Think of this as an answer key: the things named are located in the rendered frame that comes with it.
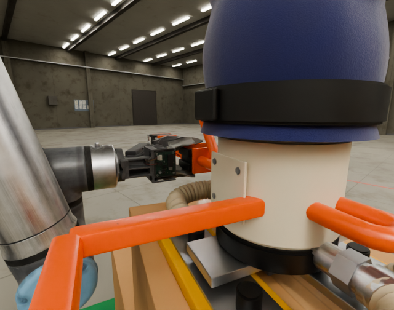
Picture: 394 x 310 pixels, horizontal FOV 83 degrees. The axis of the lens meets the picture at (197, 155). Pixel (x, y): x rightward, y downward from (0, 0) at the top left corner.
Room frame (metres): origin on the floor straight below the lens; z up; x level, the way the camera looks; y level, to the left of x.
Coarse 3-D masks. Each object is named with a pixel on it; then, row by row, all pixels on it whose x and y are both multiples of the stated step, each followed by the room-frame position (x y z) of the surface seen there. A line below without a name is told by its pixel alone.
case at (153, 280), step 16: (144, 208) 0.52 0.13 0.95; (160, 208) 0.52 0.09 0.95; (144, 256) 0.33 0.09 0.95; (160, 256) 0.33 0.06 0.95; (384, 256) 0.33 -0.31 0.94; (144, 272) 0.30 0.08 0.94; (160, 272) 0.29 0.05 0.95; (256, 272) 0.29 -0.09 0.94; (144, 288) 0.31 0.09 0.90; (160, 288) 0.26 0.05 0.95; (176, 288) 0.26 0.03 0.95; (272, 288) 0.26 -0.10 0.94; (288, 288) 0.26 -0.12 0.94; (304, 288) 0.26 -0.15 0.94; (144, 304) 0.32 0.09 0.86; (160, 304) 0.24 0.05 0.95; (176, 304) 0.24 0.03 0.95; (288, 304) 0.24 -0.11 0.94; (304, 304) 0.24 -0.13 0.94; (320, 304) 0.24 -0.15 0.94
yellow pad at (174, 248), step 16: (160, 240) 0.35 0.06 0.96; (176, 240) 0.34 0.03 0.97; (192, 240) 0.32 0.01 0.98; (176, 256) 0.30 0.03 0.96; (176, 272) 0.27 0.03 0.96; (192, 272) 0.26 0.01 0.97; (192, 288) 0.24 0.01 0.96; (208, 288) 0.24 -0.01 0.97; (224, 288) 0.24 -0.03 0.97; (240, 288) 0.21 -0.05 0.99; (256, 288) 0.21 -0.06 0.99; (192, 304) 0.22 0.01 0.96; (208, 304) 0.22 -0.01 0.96; (224, 304) 0.21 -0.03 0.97; (240, 304) 0.20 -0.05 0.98; (256, 304) 0.19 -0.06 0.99; (272, 304) 0.21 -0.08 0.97
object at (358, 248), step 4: (340, 244) 0.33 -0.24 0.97; (344, 244) 0.33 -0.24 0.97; (348, 244) 0.29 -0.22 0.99; (352, 244) 0.29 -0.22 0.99; (356, 244) 0.29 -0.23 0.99; (344, 248) 0.32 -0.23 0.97; (352, 248) 0.28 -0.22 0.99; (356, 248) 0.28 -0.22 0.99; (360, 248) 0.28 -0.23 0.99; (364, 248) 0.28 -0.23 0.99; (368, 248) 0.28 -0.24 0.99; (360, 252) 0.27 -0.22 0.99; (364, 252) 0.27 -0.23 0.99; (368, 252) 0.28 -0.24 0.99; (368, 256) 0.27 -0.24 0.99; (372, 256) 0.31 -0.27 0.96; (372, 260) 0.29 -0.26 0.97; (376, 260) 0.29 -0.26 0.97; (380, 264) 0.28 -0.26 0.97; (384, 264) 0.28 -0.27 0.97
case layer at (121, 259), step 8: (128, 248) 0.95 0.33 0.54; (112, 256) 0.96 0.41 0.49; (120, 256) 0.89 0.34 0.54; (128, 256) 0.89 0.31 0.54; (112, 264) 1.01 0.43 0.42; (120, 264) 0.84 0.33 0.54; (128, 264) 0.84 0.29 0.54; (120, 272) 0.79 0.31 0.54; (128, 272) 0.79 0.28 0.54; (120, 280) 0.75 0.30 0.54; (128, 280) 0.75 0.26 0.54; (120, 288) 0.71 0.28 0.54; (128, 288) 0.71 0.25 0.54; (120, 296) 0.72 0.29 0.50; (128, 296) 0.67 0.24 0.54; (120, 304) 0.75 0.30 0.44; (128, 304) 0.64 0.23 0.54
